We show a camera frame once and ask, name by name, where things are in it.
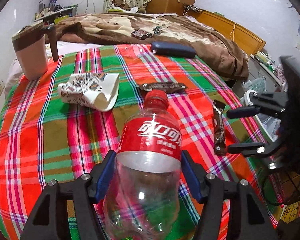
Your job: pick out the wooden bed headboard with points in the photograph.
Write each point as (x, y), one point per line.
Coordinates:
(249, 42)

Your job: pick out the white round trash bin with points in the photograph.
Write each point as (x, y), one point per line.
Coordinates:
(269, 124)

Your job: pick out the clear cola bottle red label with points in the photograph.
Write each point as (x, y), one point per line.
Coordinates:
(142, 198)

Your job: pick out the plaid colourful tablecloth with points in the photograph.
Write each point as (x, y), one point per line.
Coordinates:
(42, 138)

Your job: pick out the grey bedside cabinet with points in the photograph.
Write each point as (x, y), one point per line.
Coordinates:
(259, 70)

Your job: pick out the brown teddy bear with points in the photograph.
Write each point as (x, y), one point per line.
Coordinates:
(121, 4)

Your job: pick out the brown snack wrapper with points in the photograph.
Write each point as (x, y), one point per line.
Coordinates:
(219, 130)
(167, 87)

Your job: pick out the small green box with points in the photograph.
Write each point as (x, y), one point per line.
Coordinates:
(157, 30)

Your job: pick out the dark blue glasses case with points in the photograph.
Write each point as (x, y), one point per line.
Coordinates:
(172, 49)

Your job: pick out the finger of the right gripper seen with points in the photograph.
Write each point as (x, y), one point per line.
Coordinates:
(271, 104)
(258, 149)

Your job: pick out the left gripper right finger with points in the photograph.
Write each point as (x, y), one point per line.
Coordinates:
(248, 217)

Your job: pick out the brown patterned blanket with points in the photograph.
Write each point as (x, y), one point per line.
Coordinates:
(220, 53)

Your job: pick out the white plastic bag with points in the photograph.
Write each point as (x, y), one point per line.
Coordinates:
(258, 85)

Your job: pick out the pink brown travel mug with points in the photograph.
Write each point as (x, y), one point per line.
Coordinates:
(29, 47)

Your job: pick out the cluttered side shelf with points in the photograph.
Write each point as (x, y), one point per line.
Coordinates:
(51, 16)

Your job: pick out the patterned paper cup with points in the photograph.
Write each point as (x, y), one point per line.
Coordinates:
(94, 90)

